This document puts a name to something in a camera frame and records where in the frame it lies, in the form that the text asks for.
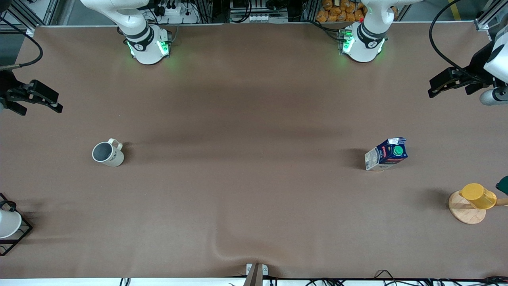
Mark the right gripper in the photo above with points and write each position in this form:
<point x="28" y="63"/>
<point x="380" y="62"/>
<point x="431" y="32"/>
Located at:
<point x="5" y="86"/>

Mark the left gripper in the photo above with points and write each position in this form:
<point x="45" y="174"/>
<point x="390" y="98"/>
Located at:
<point x="477" y="67"/>

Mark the cream ceramic mug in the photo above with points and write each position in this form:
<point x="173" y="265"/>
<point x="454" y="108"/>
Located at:
<point x="113" y="157"/>

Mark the blue milk carton green cap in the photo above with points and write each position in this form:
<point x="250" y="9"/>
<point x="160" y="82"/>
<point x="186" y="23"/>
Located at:
<point x="383" y="157"/>

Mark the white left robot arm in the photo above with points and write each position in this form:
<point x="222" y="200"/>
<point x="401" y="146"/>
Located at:
<point x="363" y="43"/>

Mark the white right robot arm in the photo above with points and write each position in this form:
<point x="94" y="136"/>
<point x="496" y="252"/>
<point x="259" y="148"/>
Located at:
<point x="143" y="39"/>

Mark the dark green cup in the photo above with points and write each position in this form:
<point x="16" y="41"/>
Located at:
<point x="503" y="186"/>

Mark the yellow plastic cup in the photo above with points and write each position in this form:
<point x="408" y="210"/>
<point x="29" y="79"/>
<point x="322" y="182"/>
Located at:
<point x="478" y="195"/>

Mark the white cup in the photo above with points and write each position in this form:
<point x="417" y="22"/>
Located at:
<point x="8" y="224"/>

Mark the wooden cup stand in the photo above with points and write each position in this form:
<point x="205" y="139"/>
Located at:
<point x="464" y="214"/>

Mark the bag of bread rolls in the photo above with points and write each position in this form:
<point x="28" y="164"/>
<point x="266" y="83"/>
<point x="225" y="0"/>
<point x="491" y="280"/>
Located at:
<point x="337" y="12"/>

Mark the long white power strip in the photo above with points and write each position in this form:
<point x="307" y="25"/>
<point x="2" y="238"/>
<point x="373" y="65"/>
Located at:
<point x="258" y="18"/>

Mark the brown table cloth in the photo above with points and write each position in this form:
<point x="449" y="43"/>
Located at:
<point x="254" y="218"/>

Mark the aluminium frame profile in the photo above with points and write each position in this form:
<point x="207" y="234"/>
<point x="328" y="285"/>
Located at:
<point x="24" y="14"/>
<point x="490" y="18"/>

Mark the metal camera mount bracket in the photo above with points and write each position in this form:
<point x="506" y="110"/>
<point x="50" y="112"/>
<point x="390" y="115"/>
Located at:
<point x="256" y="274"/>

